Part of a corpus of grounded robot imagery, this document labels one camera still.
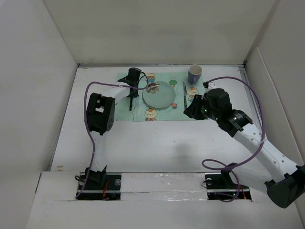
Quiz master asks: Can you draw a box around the purple ceramic mug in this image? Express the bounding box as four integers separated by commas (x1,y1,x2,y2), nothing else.
187,64,202,84

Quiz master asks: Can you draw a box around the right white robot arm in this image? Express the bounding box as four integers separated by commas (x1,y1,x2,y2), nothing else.
183,88,305,208

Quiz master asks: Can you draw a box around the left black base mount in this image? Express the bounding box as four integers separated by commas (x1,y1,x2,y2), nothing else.
74,171,122,201

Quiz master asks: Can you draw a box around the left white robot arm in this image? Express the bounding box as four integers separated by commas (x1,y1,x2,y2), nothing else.
84,68,146,189

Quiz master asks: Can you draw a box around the purple cable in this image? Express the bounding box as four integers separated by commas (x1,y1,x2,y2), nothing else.
76,69,150,198
202,76,266,203

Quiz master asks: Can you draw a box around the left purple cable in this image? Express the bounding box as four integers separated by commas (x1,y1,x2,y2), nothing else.
76,69,150,198

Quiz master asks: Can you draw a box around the light green floral plate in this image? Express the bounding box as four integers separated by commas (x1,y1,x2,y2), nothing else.
142,81,176,109

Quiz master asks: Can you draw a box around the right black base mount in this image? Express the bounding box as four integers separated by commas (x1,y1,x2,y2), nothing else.
201,171,252,202

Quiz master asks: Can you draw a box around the green cartoon print cloth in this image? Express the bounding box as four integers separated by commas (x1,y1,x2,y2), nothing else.
115,72,205,122

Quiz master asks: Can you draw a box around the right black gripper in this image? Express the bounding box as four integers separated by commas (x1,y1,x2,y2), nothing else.
183,94,220,122

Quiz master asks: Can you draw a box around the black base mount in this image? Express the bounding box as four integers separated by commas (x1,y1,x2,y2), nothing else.
74,171,122,201
201,171,252,202

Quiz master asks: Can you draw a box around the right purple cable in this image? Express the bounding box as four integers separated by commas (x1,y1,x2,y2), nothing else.
202,76,266,203

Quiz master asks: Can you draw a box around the steel table knife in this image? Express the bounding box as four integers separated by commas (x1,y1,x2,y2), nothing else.
183,82,187,110

